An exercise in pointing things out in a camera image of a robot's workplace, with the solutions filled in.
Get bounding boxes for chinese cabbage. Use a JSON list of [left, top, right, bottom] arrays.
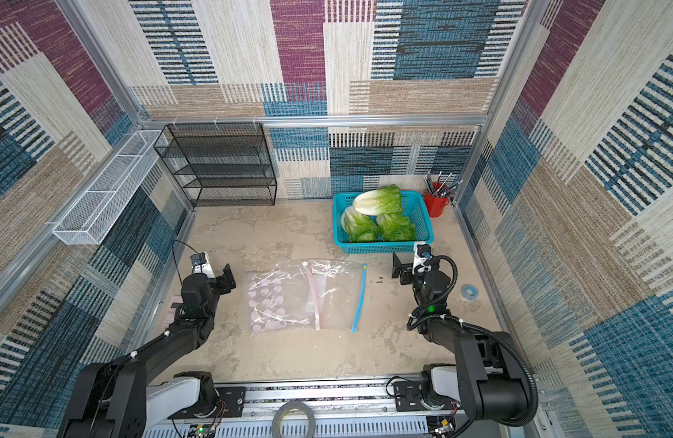
[[376, 214, 416, 242], [340, 205, 380, 243]]

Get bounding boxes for clear pink-zip lettuce bag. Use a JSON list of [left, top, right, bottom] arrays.
[[246, 259, 330, 337]]

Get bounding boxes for clear blue-zip bag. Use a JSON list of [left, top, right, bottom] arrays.
[[300, 259, 368, 333]]

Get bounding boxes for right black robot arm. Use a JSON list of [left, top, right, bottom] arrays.
[[391, 246, 539, 427]]

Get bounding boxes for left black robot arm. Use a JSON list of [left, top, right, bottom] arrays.
[[58, 266, 236, 437]]

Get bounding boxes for teal plastic basket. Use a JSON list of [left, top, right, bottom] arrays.
[[332, 191, 434, 255]]

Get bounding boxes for blue tape roll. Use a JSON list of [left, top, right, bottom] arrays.
[[461, 284, 479, 301]]

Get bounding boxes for red utensil cup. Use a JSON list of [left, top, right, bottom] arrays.
[[423, 182, 450, 218]]

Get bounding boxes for metal utensils in cup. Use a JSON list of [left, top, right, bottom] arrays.
[[423, 173, 462, 199]]

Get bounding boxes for grey tape roll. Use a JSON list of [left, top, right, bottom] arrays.
[[271, 401, 316, 438]]

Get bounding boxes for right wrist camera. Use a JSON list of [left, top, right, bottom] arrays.
[[412, 242, 432, 276]]

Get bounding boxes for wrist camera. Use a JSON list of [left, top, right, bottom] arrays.
[[412, 242, 432, 276], [191, 251, 215, 278]]

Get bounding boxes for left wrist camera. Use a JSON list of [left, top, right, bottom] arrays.
[[191, 251, 215, 278]]

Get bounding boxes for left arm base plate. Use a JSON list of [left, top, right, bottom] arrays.
[[170, 386, 247, 420]]

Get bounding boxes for black wire shelf rack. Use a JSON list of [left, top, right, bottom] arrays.
[[154, 122, 277, 208]]

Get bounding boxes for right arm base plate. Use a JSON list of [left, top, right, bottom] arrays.
[[386, 379, 461, 412]]

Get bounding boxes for white mesh wall basket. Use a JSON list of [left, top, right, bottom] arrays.
[[53, 131, 161, 246]]

